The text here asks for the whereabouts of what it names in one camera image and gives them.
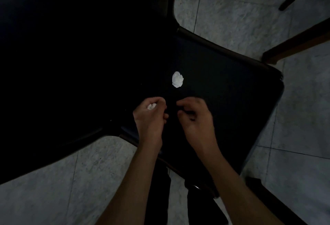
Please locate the person's right hand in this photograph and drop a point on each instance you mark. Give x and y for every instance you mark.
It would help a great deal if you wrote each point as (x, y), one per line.
(199, 126)

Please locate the person's left hand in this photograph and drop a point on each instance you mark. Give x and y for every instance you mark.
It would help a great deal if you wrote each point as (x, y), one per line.
(147, 126)

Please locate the person's left thumb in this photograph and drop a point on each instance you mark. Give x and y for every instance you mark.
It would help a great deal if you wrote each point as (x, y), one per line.
(163, 118)

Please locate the person's right thumb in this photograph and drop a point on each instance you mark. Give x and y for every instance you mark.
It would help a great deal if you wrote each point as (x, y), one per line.
(184, 115)

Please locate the small white paper scrap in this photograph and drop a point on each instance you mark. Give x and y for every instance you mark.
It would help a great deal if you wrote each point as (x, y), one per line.
(151, 106)

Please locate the person's left forearm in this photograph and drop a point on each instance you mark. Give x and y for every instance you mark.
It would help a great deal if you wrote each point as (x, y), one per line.
(131, 186)

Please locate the person's right forearm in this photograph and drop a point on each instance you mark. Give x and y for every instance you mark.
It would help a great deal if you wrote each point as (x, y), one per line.
(234, 188)

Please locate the white crumpled paper ball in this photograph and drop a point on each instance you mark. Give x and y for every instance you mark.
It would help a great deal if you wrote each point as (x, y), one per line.
(178, 79)

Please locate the black padded chair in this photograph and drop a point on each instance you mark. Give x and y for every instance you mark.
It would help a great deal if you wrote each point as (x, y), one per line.
(226, 90)

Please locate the person's black trousers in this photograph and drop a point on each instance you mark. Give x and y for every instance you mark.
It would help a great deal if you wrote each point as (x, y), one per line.
(203, 209)

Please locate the dark wooden furniture piece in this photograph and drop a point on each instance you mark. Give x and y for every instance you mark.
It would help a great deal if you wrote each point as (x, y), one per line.
(273, 204)

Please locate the brown wooden furniture leg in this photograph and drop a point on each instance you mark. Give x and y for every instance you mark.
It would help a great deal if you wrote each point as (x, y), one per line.
(296, 43)

